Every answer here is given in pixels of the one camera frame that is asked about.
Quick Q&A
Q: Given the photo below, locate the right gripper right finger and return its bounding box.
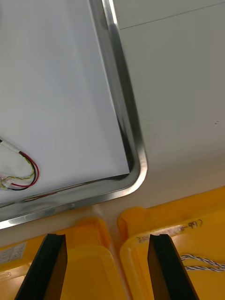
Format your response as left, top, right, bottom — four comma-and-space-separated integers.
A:
147, 233, 200, 300

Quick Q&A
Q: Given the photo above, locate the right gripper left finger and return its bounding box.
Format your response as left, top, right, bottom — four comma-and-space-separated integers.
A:
14, 233, 68, 300

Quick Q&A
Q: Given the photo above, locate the red black green-yellow wire harness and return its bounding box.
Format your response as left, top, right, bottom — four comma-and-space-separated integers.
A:
0, 138, 40, 191

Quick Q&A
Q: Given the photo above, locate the yellow-orange plastic bin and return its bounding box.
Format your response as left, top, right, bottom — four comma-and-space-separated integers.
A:
0, 217, 125, 300
118, 186, 225, 300

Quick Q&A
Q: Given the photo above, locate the steel tray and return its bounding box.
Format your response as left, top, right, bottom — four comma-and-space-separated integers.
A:
0, 0, 148, 230

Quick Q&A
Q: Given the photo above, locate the blue-white twisted wire harness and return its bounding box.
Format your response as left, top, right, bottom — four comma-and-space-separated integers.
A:
180, 254, 225, 272

